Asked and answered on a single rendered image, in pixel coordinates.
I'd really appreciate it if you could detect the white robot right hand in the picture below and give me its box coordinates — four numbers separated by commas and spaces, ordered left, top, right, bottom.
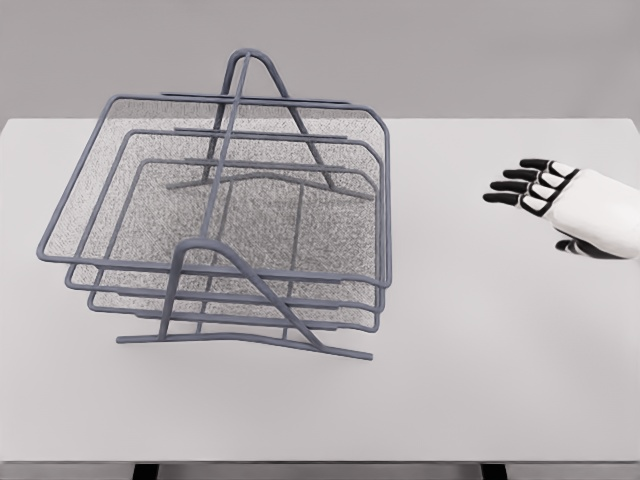
482, 157, 640, 261

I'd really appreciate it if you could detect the grey mesh folder tray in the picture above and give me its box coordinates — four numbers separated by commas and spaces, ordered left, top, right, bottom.
36, 92, 393, 292
86, 158, 382, 335
64, 128, 387, 315

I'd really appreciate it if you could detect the grey wire rack frame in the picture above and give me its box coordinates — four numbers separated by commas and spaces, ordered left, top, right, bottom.
115, 47, 375, 363

